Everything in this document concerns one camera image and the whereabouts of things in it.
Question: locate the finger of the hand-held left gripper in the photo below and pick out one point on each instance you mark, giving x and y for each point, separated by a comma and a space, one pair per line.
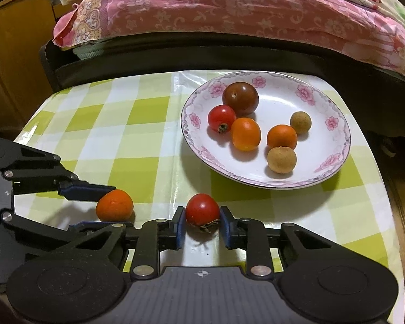
87, 191
37, 227

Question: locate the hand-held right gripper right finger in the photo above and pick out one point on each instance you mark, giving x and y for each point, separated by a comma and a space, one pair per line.
224, 229

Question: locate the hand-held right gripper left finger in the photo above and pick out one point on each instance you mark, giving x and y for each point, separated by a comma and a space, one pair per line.
179, 229

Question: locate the red tomato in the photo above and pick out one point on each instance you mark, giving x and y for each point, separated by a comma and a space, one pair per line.
202, 211
221, 118

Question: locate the small orange mandarin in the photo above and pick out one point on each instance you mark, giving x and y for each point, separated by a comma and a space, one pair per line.
245, 134
281, 136
114, 205

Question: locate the brown longan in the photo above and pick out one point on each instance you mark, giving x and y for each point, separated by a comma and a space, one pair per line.
300, 123
281, 159

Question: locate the dark red-brown tomato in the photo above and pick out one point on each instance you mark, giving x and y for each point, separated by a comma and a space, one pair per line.
240, 98

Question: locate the white floral rimmed plate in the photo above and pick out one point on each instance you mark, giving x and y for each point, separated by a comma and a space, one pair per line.
280, 87

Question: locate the green checked plastic tablecloth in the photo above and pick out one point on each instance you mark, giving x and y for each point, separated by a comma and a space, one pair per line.
121, 141

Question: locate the wooden cabinet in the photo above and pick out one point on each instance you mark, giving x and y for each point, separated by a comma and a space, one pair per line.
17, 57

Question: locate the striped mattress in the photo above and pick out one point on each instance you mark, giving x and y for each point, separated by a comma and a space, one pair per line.
87, 50

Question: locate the pink floral blanket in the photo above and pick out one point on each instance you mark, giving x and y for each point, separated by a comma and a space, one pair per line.
222, 6

